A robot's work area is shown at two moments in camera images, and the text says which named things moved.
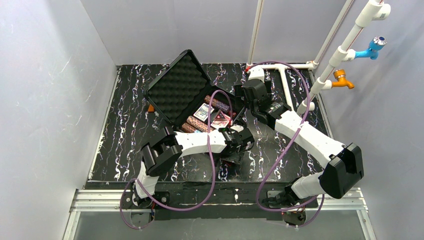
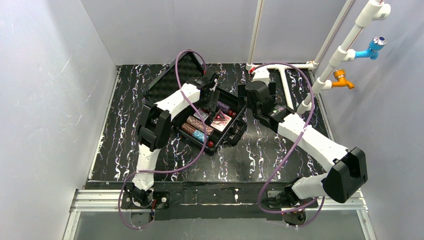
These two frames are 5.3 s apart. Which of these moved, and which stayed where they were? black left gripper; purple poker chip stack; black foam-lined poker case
Moved: black left gripper
Stayed: black foam-lined poker case; purple poker chip stack
